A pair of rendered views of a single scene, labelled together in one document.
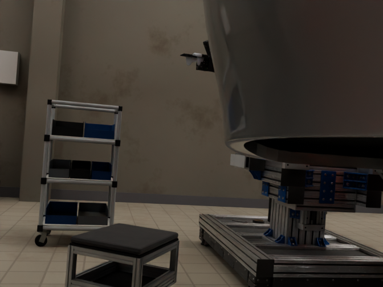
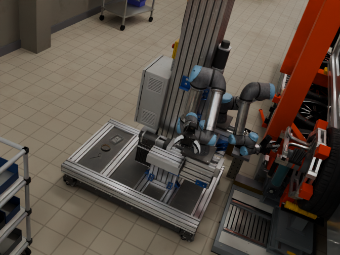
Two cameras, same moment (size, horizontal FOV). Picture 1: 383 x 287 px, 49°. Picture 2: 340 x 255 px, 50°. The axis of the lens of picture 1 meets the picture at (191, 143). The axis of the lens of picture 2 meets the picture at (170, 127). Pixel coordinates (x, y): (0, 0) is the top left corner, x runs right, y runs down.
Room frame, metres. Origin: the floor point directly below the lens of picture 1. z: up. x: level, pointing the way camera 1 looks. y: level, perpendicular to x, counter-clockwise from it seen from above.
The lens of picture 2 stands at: (1.55, 1.55, 2.48)
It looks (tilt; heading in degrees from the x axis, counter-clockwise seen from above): 35 degrees down; 296
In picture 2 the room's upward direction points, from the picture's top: 14 degrees clockwise
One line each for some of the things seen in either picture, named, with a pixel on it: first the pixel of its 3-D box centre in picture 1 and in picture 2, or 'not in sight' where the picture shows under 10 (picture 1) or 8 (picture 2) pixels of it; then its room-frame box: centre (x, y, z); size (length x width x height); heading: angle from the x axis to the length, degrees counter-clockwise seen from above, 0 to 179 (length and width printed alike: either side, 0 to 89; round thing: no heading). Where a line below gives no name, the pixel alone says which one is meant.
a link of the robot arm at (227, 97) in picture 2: not in sight; (224, 101); (2.39, -0.99, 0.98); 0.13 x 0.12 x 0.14; 45
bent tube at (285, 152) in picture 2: not in sight; (299, 147); (1.69, -0.82, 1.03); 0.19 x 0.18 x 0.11; 14
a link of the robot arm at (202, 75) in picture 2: not in sight; (193, 102); (2.41, -0.44, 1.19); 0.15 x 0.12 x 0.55; 26
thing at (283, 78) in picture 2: not in sight; (277, 110); (2.23, -2.58, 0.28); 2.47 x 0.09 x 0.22; 104
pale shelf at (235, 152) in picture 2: not in sight; (244, 144); (2.18, -1.37, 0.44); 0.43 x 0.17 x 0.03; 104
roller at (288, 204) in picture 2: not in sight; (300, 209); (1.47, -0.86, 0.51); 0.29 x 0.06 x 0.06; 14
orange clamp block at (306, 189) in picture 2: not in sight; (305, 190); (1.51, -0.65, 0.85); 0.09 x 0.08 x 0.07; 104
